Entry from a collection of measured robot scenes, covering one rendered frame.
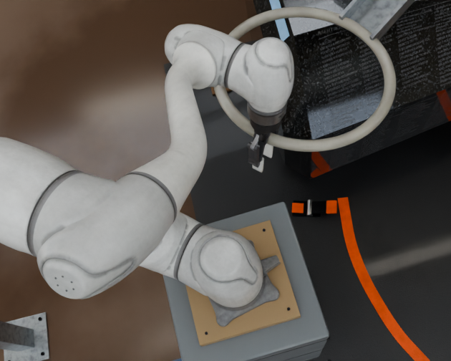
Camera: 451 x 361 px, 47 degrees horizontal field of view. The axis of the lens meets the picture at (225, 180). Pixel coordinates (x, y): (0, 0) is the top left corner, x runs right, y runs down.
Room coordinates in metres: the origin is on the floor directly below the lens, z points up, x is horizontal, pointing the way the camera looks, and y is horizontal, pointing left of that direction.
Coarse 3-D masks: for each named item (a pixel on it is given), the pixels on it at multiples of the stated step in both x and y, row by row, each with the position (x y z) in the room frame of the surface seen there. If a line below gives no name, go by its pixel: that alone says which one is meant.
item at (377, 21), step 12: (360, 0) 0.92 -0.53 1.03; (372, 0) 0.92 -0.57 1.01; (384, 0) 0.90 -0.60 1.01; (396, 0) 0.89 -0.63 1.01; (408, 0) 0.85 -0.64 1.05; (348, 12) 0.89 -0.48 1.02; (360, 12) 0.90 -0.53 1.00; (372, 12) 0.88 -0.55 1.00; (384, 12) 0.87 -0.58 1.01; (396, 12) 0.82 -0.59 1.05; (372, 24) 0.85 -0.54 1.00; (384, 24) 0.81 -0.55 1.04; (372, 36) 0.79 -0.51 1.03
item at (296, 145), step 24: (240, 24) 0.95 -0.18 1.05; (336, 24) 0.89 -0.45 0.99; (360, 24) 0.85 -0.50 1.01; (384, 48) 0.75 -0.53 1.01; (384, 72) 0.68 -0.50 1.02; (216, 96) 0.74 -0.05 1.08; (384, 96) 0.60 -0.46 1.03; (240, 120) 0.64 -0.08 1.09; (288, 144) 0.54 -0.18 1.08; (312, 144) 0.52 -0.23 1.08; (336, 144) 0.50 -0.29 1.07
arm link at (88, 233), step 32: (64, 192) 0.31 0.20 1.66; (96, 192) 0.31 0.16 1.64; (128, 192) 0.30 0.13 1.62; (160, 192) 0.30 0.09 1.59; (32, 224) 0.29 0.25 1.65; (64, 224) 0.27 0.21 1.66; (96, 224) 0.26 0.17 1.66; (128, 224) 0.25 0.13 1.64; (160, 224) 0.26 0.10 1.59; (64, 256) 0.22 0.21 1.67; (96, 256) 0.22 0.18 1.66; (128, 256) 0.22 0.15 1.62; (64, 288) 0.20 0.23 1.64; (96, 288) 0.19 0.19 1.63
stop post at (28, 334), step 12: (0, 324) 0.58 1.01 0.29; (12, 324) 0.60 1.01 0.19; (24, 324) 0.63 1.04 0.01; (36, 324) 0.61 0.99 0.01; (0, 336) 0.54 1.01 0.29; (12, 336) 0.55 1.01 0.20; (24, 336) 0.56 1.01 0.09; (36, 336) 0.57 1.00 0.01; (0, 348) 0.53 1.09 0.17; (12, 348) 0.52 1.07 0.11; (24, 348) 0.52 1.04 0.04; (36, 348) 0.51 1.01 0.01; (48, 348) 0.50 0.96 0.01; (12, 360) 0.50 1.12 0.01; (24, 360) 0.48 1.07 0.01; (36, 360) 0.46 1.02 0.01
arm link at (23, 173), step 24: (0, 144) 0.42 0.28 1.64; (24, 144) 0.43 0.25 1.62; (0, 168) 0.38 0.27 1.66; (24, 168) 0.37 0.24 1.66; (48, 168) 0.36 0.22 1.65; (72, 168) 0.36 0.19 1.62; (0, 192) 0.34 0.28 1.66; (24, 192) 0.33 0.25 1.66; (0, 216) 0.31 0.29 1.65; (24, 216) 0.30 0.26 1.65; (0, 240) 0.30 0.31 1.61; (24, 240) 0.28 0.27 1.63; (168, 240) 0.40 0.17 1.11; (144, 264) 0.37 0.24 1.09; (168, 264) 0.36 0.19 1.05
